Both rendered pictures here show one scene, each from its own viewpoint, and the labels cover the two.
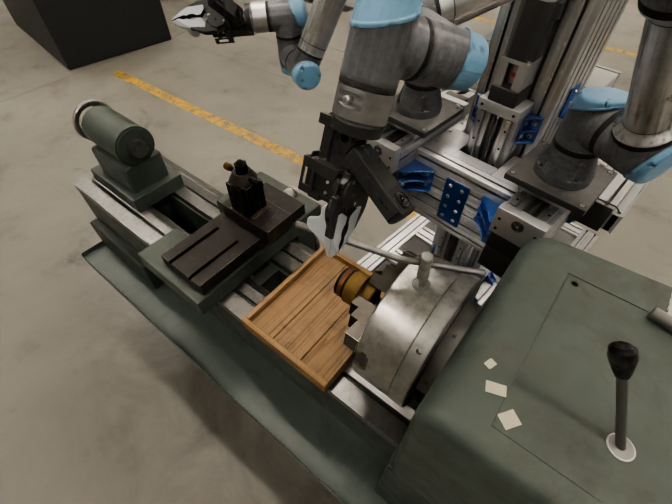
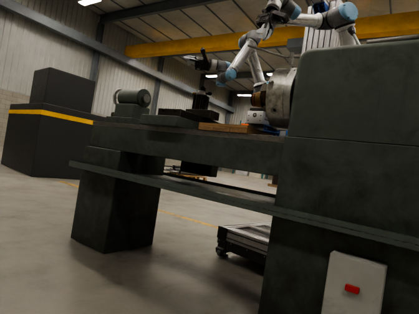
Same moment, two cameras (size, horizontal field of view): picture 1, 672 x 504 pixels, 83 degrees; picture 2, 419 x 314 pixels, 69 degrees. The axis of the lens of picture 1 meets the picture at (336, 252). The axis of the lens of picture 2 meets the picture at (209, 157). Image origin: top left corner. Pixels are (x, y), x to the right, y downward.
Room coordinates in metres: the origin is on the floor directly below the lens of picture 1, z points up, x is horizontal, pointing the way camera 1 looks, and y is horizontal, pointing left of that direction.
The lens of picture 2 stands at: (-1.11, 0.29, 0.70)
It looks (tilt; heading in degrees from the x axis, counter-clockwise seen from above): 1 degrees up; 356
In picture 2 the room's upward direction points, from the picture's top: 9 degrees clockwise
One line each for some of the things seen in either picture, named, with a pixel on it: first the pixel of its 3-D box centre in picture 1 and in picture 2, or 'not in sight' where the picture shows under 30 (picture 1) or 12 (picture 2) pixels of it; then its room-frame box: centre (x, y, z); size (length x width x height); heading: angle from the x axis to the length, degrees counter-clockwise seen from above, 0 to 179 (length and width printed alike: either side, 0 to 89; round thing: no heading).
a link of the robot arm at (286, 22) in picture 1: (287, 16); (222, 66); (1.20, 0.14, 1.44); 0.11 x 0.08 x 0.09; 96
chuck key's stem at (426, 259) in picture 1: (422, 275); (290, 63); (0.42, -0.16, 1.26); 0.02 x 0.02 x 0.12
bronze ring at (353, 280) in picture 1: (358, 289); (260, 99); (0.52, -0.05, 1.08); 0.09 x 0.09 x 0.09; 52
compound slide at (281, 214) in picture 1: (256, 214); (202, 114); (0.86, 0.25, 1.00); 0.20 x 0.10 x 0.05; 51
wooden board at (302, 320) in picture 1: (324, 308); (238, 133); (0.59, 0.03, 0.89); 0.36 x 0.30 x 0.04; 141
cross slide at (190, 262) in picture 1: (238, 232); (191, 119); (0.83, 0.31, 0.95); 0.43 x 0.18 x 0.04; 141
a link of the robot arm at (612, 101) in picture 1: (594, 118); not in sight; (0.85, -0.63, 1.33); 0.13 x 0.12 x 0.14; 21
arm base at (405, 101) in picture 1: (420, 93); not in sight; (1.20, -0.28, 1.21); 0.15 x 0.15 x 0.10
